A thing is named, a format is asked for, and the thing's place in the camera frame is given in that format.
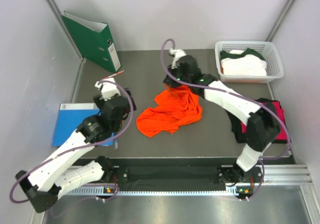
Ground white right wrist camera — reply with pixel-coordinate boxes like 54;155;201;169
168;48;186;69

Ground white plastic basket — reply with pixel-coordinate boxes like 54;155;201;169
214;41;285;83

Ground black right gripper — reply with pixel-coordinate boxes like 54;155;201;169
163;64;191;90

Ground magenta folded t shirt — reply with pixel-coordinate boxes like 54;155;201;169
237;98;287;144

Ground green lever arch binder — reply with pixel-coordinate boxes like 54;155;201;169
61;11;121;73

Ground red white pen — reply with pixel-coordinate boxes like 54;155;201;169
103;70;124;80

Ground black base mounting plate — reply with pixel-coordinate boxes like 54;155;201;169
116;166;262;191

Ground dark green t shirt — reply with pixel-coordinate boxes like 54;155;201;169
220;48;265;61

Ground orange t shirt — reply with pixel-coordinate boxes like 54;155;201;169
136;85;203;137

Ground blue clip file folder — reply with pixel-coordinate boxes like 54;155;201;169
52;103;100;147

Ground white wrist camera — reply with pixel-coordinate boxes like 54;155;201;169
168;48;186;69
95;78;121;101

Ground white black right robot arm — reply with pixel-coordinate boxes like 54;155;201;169
163;50;281;182

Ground black folded t shirt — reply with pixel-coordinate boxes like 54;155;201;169
224;97;289;144

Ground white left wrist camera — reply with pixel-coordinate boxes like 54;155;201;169
95;78;121;101

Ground white folded t shirt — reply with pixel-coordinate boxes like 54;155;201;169
220;50;267;76

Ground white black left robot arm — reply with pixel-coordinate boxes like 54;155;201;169
16;88;137;213

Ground aluminium rail frame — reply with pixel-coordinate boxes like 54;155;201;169
32;158;320;223

